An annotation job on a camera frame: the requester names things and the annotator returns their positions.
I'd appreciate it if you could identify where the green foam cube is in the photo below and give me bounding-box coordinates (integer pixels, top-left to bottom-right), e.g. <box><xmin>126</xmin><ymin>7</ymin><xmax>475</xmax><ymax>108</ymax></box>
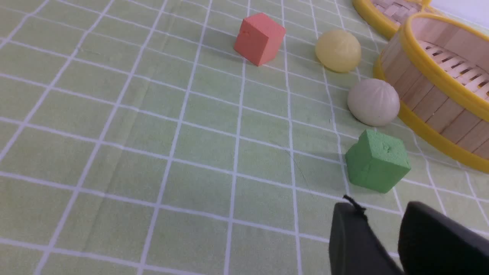
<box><xmin>345</xmin><ymin>129</ymin><xmax>411</xmax><ymax>194</ymax></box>

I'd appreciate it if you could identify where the red foam cube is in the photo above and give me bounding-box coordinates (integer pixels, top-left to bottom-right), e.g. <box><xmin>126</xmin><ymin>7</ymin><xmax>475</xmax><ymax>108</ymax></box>
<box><xmin>234</xmin><ymin>13</ymin><xmax>286</xmax><ymax>66</ymax></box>

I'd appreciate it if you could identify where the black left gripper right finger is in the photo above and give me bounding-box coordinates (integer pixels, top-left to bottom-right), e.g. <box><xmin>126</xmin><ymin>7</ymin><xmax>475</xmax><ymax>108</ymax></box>
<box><xmin>398</xmin><ymin>201</ymin><xmax>489</xmax><ymax>275</ymax></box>

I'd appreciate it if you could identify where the green checkered tablecloth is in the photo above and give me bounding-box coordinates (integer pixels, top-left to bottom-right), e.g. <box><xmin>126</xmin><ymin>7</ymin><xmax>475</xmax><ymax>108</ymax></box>
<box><xmin>0</xmin><ymin>0</ymin><xmax>488</xmax><ymax>275</ymax></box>

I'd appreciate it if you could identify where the yellow bun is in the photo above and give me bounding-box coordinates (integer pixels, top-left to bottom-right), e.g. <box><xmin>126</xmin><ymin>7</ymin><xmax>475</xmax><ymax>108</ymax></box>
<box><xmin>315</xmin><ymin>28</ymin><xmax>361</xmax><ymax>73</ymax></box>

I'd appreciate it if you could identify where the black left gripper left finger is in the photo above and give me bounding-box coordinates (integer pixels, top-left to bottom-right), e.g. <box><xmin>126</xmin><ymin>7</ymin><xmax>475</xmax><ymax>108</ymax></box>
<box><xmin>329</xmin><ymin>202</ymin><xmax>404</xmax><ymax>275</ymax></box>

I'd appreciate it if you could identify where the woven bamboo steamer lid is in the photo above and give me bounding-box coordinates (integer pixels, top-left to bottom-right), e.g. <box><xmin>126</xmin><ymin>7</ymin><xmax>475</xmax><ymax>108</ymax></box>
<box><xmin>352</xmin><ymin>0</ymin><xmax>440</xmax><ymax>40</ymax></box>

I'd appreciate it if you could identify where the bamboo steamer tray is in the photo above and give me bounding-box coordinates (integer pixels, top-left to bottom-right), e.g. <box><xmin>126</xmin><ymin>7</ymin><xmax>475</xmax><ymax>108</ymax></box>
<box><xmin>373</xmin><ymin>13</ymin><xmax>489</xmax><ymax>173</ymax></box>

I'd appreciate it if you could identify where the white bun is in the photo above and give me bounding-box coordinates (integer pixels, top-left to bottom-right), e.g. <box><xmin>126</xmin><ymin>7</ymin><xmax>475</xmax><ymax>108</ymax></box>
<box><xmin>347</xmin><ymin>78</ymin><xmax>400</xmax><ymax>127</ymax></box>

